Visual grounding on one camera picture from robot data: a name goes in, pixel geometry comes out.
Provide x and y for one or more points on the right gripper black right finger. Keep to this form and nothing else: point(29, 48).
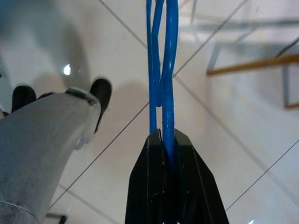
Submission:
point(198, 191)

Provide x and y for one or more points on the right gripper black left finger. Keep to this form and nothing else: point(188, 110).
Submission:
point(147, 182)

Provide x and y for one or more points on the blue plastic hanger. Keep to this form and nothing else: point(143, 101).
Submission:
point(168, 112)

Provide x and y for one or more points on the robot black right foot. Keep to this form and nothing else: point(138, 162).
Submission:
point(101, 93)

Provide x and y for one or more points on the robot black foot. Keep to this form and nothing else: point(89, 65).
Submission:
point(23, 98)
point(101, 93)

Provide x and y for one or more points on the robot silver right leg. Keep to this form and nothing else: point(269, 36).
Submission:
point(35, 151)

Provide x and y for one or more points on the white chair wooden legs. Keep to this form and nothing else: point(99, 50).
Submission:
point(257, 63)

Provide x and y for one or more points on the robot black left foot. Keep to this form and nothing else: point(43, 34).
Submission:
point(23, 98)

